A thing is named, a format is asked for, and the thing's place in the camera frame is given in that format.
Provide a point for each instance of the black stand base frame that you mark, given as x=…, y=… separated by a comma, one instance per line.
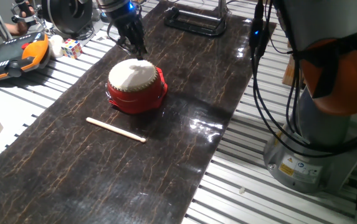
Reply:
x=190, y=27

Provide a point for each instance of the dark marble pattern mat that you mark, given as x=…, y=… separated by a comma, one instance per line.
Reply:
x=72, y=171

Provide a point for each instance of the red drum with white skin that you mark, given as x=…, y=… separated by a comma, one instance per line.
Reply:
x=134, y=93

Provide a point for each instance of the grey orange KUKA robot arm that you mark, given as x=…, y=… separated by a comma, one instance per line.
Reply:
x=321, y=18

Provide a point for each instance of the orange black teach pendant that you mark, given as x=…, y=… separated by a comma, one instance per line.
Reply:
x=13, y=59

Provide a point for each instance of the Rubik's cube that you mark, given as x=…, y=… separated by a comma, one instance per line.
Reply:
x=71, y=48

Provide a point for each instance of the black filament spool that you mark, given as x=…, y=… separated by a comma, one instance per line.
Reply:
x=69, y=15

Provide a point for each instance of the light wooden drumstick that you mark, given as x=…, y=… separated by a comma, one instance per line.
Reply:
x=116, y=129

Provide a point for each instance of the person's hand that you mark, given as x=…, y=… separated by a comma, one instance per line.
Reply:
x=25, y=18

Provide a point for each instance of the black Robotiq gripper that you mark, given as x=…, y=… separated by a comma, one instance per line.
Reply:
x=128, y=23

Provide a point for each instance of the grey metal stand pole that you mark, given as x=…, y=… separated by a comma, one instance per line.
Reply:
x=222, y=7

